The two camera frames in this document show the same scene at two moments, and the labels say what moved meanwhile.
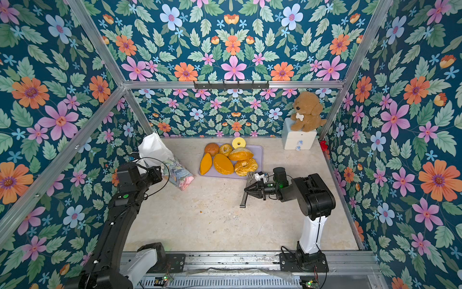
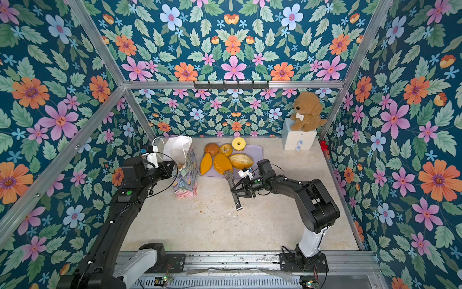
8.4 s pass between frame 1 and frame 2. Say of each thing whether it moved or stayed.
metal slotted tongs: moved
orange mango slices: stayed
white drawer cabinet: stayed
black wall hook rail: stayed
